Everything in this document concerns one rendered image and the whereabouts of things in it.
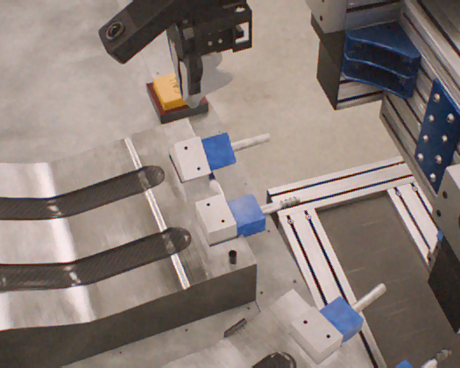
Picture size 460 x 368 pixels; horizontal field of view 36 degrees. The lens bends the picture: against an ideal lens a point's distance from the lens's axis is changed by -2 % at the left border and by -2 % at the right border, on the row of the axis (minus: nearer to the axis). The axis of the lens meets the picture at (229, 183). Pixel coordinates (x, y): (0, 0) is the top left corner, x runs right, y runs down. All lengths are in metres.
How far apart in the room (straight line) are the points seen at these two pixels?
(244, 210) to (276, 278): 0.12
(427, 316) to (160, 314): 0.88
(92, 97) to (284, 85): 1.24
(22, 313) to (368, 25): 0.68
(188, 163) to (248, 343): 0.24
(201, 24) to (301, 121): 1.51
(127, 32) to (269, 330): 0.38
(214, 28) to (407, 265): 1.05
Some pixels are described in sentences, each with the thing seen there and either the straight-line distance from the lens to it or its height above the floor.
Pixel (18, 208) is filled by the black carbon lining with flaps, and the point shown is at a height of 0.90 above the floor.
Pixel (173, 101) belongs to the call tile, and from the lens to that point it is 1.14.
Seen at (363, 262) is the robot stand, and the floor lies 0.21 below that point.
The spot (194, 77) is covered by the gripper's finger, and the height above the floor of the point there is 1.08.
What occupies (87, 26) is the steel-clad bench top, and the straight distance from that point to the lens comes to 1.36.
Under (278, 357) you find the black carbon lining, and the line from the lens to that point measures 0.86.
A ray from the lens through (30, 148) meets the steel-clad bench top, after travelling 1.16.
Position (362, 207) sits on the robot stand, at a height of 0.21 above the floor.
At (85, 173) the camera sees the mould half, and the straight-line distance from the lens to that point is 0.99.
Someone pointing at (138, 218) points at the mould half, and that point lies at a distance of 0.93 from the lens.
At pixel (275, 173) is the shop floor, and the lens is 2.12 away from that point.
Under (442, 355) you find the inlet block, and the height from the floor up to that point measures 0.86.
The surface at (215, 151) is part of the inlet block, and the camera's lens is 0.95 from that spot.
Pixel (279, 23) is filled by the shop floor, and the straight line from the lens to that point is 2.61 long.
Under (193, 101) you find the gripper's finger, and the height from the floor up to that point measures 1.03.
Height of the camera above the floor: 1.63
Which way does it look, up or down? 51 degrees down
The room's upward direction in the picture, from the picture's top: 2 degrees counter-clockwise
